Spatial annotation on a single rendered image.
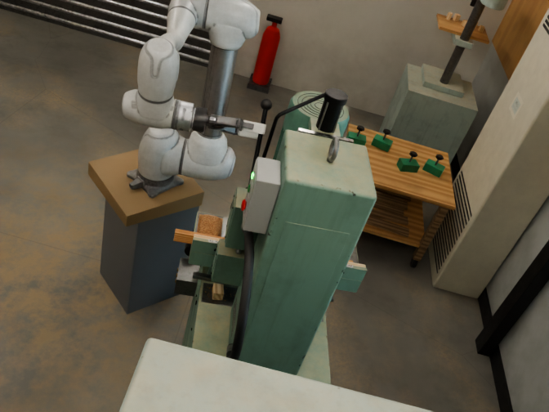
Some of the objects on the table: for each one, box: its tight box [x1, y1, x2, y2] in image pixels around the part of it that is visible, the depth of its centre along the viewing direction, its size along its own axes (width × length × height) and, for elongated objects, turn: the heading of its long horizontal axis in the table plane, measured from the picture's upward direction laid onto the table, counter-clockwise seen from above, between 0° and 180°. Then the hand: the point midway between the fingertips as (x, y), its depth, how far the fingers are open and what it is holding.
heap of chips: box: [197, 214, 223, 236], centre depth 204 cm, size 8×12×3 cm
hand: (258, 132), depth 180 cm, fingers open, 13 cm apart
